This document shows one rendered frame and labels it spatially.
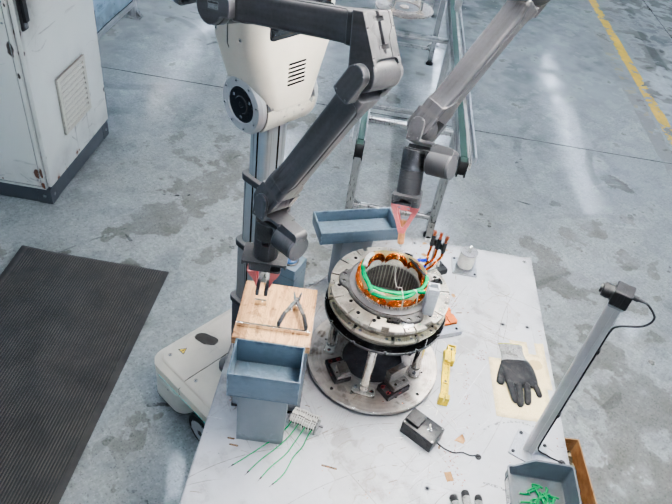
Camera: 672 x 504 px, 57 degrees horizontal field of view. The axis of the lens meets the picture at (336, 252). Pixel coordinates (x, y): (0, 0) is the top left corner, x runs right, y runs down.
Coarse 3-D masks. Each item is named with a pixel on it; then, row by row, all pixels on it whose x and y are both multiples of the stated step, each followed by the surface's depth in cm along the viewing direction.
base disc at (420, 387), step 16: (320, 336) 188; (320, 352) 183; (336, 352) 184; (432, 352) 188; (320, 368) 179; (432, 368) 184; (320, 384) 174; (336, 384) 175; (352, 384) 176; (416, 384) 179; (432, 384) 179; (336, 400) 171; (352, 400) 172; (368, 400) 172; (384, 400) 173; (400, 400) 174; (416, 400) 174
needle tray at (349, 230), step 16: (368, 208) 195; (384, 208) 196; (320, 224) 192; (336, 224) 193; (352, 224) 194; (368, 224) 195; (384, 224) 196; (320, 240) 184; (336, 240) 186; (352, 240) 187; (368, 240) 189; (384, 240) 191; (336, 256) 196
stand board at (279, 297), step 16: (272, 288) 163; (288, 288) 164; (304, 288) 165; (240, 304) 158; (272, 304) 159; (288, 304) 160; (304, 304) 160; (240, 320) 154; (256, 320) 154; (272, 320) 155; (288, 320) 155; (240, 336) 150; (256, 336) 150; (272, 336) 151; (288, 336) 152; (304, 336) 152
